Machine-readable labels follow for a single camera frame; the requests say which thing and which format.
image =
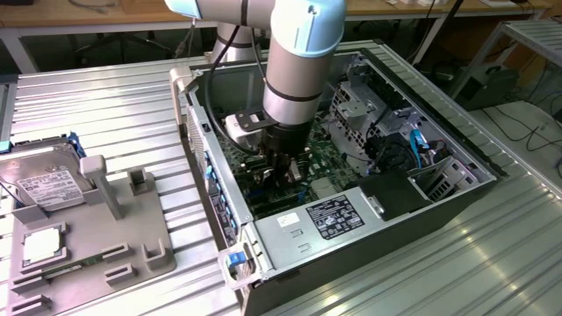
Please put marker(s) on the open black PC case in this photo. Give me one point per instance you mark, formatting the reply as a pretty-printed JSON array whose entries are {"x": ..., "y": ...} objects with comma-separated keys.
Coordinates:
[{"x": 352, "y": 237}]

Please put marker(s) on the metal slat shelf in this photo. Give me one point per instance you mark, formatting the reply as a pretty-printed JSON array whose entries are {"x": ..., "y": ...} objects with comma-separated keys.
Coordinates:
[{"x": 536, "y": 36}]

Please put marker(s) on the green motherboard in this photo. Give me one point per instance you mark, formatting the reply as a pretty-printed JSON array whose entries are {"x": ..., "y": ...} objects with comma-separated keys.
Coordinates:
[{"x": 329, "y": 158}]

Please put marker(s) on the hard disk with white label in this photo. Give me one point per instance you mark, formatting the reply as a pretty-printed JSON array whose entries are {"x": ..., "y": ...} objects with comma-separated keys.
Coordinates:
[{"x": 45, "y": 184}]

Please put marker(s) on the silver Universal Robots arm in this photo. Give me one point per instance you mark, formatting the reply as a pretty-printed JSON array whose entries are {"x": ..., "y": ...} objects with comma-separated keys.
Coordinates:
[{"x": 298, "y": 66}]

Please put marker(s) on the grey plastic parts rack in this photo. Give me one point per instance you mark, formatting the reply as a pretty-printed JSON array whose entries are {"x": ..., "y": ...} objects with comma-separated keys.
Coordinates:
[{"x": 88, "y": 230}]

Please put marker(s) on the grey power supply unit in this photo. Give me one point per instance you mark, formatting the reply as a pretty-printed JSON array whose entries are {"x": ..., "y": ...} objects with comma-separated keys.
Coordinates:
[{"x": 308, "y": 230}]

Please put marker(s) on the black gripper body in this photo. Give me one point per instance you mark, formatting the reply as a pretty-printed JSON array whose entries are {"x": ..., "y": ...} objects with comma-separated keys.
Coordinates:
[{"x": 288, "y": 140}]

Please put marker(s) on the black office chair base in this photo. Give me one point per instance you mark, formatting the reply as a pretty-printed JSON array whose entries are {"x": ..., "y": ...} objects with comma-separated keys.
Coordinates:
[{"x": 120, "y": 42}]

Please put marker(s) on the wooden desk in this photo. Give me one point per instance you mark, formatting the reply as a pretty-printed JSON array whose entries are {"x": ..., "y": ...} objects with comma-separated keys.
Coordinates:
[{"x": 110, "y": 13}]

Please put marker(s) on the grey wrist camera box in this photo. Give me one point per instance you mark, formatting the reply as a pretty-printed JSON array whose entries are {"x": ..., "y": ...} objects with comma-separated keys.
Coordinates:
[{"x": 244, "y": 135}]

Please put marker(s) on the black box on floor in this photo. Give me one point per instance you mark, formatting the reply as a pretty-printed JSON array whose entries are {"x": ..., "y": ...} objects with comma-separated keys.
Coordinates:
[{"x": 488, "y": 89}]

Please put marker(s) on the white round table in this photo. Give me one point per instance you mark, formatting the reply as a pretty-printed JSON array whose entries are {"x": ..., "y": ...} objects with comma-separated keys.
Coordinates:
[{"x": 519, "y": 131}]

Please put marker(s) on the blue case latch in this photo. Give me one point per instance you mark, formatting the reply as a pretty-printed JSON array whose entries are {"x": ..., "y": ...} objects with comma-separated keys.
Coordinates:
[{"x": 236, "y": 258}]

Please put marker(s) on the grey metal disk bay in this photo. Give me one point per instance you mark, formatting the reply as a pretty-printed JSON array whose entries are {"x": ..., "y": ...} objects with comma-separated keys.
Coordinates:
[{"x": 353, "y": 125}]

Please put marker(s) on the blue plastic disk carrier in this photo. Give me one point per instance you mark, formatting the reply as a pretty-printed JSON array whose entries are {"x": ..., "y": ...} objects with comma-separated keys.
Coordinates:
[{"x": 76, "y": 143}]

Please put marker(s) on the silver chipset heat sink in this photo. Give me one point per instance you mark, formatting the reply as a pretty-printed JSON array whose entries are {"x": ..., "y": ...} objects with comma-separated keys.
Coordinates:
[{"x": 325, "y": 187}]

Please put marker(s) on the green RAM stick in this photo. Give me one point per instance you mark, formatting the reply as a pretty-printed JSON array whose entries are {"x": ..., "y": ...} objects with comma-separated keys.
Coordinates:
[{"x": 73, "y": 266}]

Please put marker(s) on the silver CPU chip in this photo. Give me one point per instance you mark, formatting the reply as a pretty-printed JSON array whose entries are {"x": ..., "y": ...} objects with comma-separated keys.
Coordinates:
[{"x": 42, "y": 245}]

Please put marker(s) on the black expansion slot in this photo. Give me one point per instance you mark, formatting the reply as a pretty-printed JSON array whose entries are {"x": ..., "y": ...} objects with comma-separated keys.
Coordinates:
[{"x": 277, "y": 204}]

